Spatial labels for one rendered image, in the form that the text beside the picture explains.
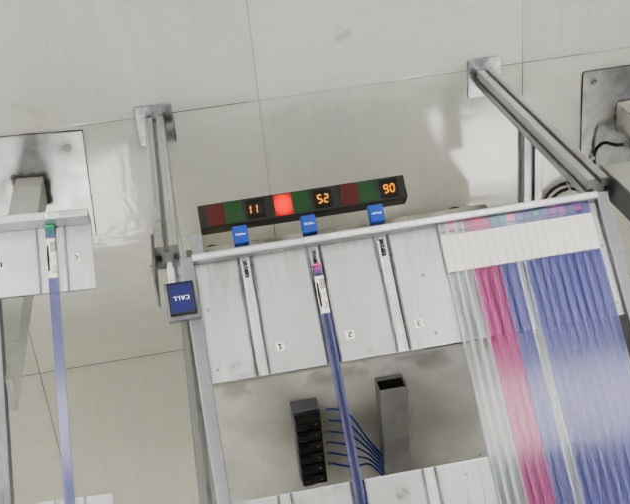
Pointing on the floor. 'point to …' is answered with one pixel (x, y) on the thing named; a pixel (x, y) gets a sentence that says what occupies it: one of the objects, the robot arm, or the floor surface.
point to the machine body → (466, 450)
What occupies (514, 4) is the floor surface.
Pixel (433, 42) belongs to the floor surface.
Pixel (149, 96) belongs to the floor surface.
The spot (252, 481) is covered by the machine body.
